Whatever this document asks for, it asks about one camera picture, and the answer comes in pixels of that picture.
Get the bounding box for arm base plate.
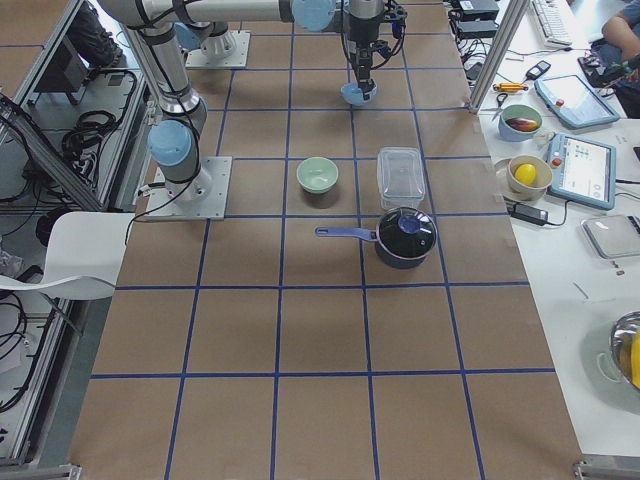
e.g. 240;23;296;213
186;30;250;70
145;156;232;221

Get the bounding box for orange handled tool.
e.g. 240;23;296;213
492;82;529;94

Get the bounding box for blue teach pendant far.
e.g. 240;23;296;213
534;75;620;129

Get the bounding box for white chair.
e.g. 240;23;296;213
1;211;134;300

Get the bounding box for grey digital scale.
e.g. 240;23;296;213
581;215;639;259

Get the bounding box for blue teach pendant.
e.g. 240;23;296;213
534;75;620;129
546;133;617;211

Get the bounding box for steel bowl with fruit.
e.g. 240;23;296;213
609;311;639;391

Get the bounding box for blue bowl with fruit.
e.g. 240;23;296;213
498;104;542;142

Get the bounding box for clear plastic lidded container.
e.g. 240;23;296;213
377;147;425;210

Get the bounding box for blue teach pendant near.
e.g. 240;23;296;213
546;133;617;211

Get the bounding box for aluminium frame post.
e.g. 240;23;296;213
468;0;529;114

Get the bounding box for black power adapter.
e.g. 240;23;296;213
507;202;548;226

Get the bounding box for scissors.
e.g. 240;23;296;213
493;92;509;119

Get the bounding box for dark blue saucepan with lid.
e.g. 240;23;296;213
315;207;438;269

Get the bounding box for beige bowl with lemon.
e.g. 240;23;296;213
494;155;553;202

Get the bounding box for green bowl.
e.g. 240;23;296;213
296;157;339;194

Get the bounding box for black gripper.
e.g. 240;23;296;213
346;9;406;98

